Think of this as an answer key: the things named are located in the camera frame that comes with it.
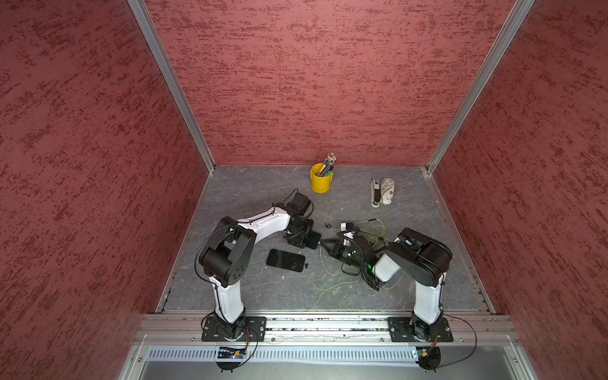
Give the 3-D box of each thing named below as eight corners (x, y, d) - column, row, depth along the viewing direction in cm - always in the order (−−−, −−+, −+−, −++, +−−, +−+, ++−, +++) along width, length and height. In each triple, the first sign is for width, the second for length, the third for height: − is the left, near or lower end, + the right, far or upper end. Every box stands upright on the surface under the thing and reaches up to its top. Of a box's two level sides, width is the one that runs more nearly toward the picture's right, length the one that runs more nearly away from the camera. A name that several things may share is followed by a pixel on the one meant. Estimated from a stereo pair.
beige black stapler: (370, 207, 108) (373, 201, 104) (370, 184, 117) (372, 178, 113) (378, 208, 108) (380, 202, 104) (377, 185, 116) (379, 179, 113)
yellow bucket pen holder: (319, 196, 112) (319, 180, 103) (307, 184, 117) (307, 167, 108) (331, 189, 115) (333, 173, 106) (319, 178, 120) (320, 161, 111)
